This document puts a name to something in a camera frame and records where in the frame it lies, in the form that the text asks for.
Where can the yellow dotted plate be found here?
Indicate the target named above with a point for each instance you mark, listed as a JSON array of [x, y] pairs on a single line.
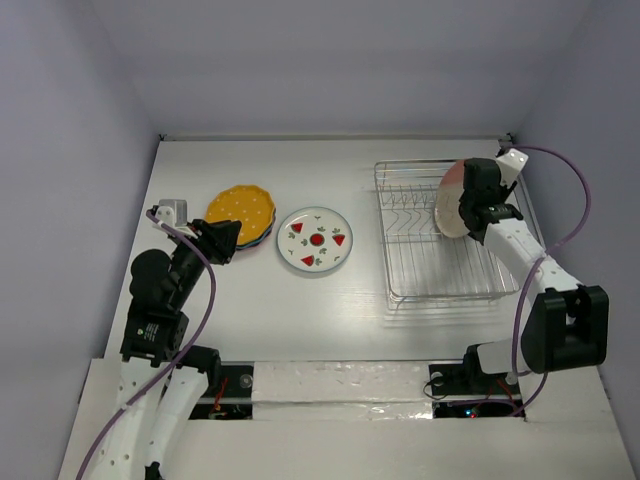
[[250, 204]]

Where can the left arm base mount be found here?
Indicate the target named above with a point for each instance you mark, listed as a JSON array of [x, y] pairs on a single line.
[[231, 399]]

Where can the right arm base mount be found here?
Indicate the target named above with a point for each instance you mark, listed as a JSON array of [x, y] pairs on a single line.
[[456, 395]]

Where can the white plate red rim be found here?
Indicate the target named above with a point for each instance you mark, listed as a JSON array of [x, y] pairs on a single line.
[[446, 210]]

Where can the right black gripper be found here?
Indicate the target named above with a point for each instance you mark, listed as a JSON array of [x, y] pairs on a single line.
[[476, 187]]

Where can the blue dotted plate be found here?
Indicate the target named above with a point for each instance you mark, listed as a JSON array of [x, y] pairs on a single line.
[[259, 240]]

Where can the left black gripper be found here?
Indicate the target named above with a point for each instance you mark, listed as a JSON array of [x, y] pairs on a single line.
[[219, 238]]

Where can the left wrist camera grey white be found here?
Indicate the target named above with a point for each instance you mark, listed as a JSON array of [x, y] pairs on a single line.
[[170, 212]]

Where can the wire dish rack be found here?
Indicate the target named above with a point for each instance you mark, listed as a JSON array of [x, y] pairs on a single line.
[[406, 193]]

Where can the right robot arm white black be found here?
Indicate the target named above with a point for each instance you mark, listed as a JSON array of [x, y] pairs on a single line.
[[560, 323]]

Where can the clear drip tray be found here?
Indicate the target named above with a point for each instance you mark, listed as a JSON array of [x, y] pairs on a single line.
[[434, 280]]

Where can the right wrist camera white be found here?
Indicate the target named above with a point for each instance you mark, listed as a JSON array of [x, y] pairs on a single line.
[[511, 163]]

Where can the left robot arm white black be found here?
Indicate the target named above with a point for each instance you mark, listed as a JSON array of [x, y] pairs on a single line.
[[162, 373]]

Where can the white patterned plate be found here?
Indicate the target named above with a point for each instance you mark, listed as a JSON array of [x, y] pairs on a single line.
[[315, 240]]

